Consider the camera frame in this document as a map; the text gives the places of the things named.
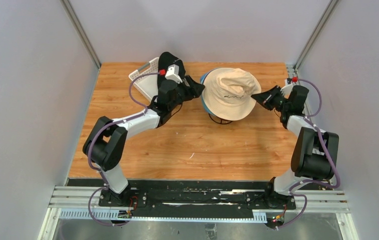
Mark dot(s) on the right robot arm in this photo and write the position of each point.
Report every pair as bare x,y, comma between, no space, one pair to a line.
315,153

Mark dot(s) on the white perforated plastic basket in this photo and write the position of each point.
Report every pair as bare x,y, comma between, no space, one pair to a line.
146,85

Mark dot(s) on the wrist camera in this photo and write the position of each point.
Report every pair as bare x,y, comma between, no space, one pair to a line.
289,84
171,73

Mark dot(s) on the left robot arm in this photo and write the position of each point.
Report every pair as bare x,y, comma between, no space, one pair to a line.
106,142

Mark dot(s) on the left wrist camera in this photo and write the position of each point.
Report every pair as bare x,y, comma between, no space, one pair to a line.
171,73

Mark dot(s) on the black hat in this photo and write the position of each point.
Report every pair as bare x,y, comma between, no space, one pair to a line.
165,60

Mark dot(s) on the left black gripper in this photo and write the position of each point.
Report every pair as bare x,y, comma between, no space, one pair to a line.
193,90

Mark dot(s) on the blue bucket hat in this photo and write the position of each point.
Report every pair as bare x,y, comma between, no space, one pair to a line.
202,79

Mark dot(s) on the black wire hat stand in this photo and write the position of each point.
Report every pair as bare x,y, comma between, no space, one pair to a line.
218,120

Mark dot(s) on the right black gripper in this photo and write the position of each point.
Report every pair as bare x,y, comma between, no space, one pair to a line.
265,98

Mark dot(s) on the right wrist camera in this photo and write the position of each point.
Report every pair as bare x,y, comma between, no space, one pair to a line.
289,84

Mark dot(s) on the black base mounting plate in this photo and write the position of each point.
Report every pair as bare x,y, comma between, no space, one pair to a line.
205,201

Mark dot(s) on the beige bucket hat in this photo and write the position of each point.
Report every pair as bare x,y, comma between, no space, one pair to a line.
228,92

